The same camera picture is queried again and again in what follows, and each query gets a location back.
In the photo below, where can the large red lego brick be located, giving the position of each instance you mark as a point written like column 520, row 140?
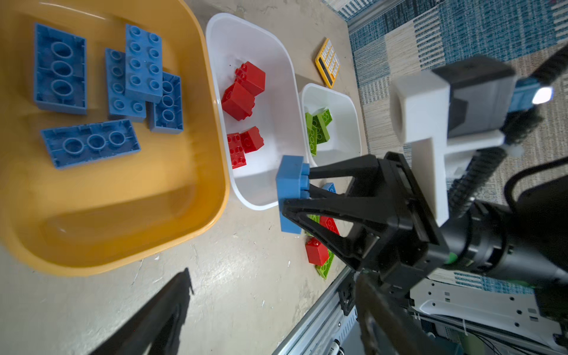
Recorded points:
column 238, row 102

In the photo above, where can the right white plastic tub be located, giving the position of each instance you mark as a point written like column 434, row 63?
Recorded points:
column 345, row 141

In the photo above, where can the blue lego brick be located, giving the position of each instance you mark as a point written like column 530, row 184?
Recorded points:
column 143, row 65
column 166, row 116
column 119, row 106
column 89, row 143
column 329, row 187

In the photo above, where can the small red lego brick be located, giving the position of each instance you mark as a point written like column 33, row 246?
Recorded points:
column 251, row 140

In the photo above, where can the green lego brick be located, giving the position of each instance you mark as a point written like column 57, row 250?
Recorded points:
column 315, row 218

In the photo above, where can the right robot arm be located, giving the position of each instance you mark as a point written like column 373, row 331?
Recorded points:
column 508, row 263

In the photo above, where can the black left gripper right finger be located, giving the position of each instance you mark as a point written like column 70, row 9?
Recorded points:
column 385, row 327

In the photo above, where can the blue lego plate front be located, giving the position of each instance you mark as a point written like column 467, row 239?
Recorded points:
column 60, row 71

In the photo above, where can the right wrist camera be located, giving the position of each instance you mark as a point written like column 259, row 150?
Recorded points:
column 448, row 113

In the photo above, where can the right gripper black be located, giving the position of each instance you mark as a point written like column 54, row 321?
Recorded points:
column 391, row 231

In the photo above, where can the white plastic tub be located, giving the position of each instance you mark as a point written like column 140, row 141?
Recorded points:
column 232, row 41
column 345, row 141

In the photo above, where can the yellow calculator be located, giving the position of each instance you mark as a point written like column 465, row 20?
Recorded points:
column 327, row 63

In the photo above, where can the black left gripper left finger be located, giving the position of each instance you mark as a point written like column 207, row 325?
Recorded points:
column 156, row 327

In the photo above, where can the red lego brick tall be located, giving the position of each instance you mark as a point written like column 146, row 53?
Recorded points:
column 252, row 78

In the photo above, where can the middle white plastic tub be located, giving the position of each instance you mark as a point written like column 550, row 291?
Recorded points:
column 232, row 41

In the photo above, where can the green lego plate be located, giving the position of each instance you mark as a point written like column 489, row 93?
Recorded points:
column 323, row 270
column 312, row 134
column 321, row 122

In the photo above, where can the light blue lego plate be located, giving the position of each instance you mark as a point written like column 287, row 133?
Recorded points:
column 292, row 182

